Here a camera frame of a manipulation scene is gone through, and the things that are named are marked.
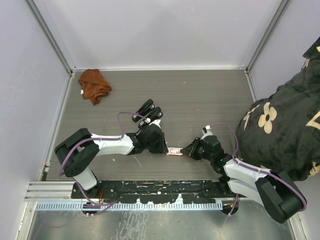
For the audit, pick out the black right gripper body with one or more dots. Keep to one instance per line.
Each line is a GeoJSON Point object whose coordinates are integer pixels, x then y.
{"type": "Point", "coordinates": [200, 152]}

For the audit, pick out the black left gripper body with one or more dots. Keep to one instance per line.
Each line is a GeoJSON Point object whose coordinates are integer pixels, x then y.
{"type": "Point", "coordinates": [156, 146]}

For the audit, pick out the red white staple box sleeve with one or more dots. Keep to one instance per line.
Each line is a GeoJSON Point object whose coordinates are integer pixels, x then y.
{"type": "Point", "coordinates": [174, 151]}

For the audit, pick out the black stapler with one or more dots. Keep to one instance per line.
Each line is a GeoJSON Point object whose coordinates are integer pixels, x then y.
{"type": "Point", "coordinates": [144, 110]}
{"type": "Point", "coordinates": [155, 114]}

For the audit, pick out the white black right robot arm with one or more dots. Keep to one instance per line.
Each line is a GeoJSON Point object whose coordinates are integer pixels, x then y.
{"type": "Point", "coordinates": [273, 189]}

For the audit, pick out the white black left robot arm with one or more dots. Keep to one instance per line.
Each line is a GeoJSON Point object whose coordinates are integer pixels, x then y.
{"type": "Point", "coordinates": [77, 152]}

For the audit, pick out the black floral fleece garment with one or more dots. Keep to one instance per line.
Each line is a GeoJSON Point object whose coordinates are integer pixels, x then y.
{"type": "Point", "coordinates": [283, 130]}

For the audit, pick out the orange-brown cloth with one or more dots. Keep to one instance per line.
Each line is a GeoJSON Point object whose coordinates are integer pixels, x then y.
{"type": "Point", "coordinates": [94, 86]}

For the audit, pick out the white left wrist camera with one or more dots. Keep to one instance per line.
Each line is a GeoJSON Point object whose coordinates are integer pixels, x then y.
{"type": "Point", "coordinates": [156, 122]}

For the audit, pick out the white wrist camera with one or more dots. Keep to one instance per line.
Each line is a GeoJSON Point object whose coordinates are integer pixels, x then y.
{"type": "Point", "coordinates": [156, 122]}
{"type": "Point", "coordinates": [207, 131]}

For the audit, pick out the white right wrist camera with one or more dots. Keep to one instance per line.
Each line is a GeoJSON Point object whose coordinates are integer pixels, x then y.
{"type": "Point", "coordinates": [207, 131]}

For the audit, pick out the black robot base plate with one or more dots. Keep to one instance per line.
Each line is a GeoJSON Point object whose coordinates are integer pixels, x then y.
{"type": "Point", "coordinates": [159, 191]}

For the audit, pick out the aluminium frame post right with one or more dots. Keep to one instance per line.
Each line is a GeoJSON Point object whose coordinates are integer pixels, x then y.
{"type": "Point", "coordinates": [280, 10]}

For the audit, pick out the aluminium frame post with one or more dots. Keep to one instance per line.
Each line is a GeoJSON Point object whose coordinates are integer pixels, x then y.
{"type": "Point", "coordinates": [48, 34]}
{"type": "Point", "coordinates": [280, 10]}

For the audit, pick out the aluminium frame post left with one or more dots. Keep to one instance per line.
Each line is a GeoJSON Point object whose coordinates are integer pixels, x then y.
{"type": "Point", "coordinates": [48, 34]}

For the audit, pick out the perforated cable duct strip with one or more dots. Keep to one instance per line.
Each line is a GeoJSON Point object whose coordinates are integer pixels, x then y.
{"type": "Point", "coordinates": [81, 206]}

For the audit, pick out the aluminium front rail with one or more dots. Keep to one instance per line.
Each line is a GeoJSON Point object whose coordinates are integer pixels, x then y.
{"type": "Point", "coordinates": [49, 191]}

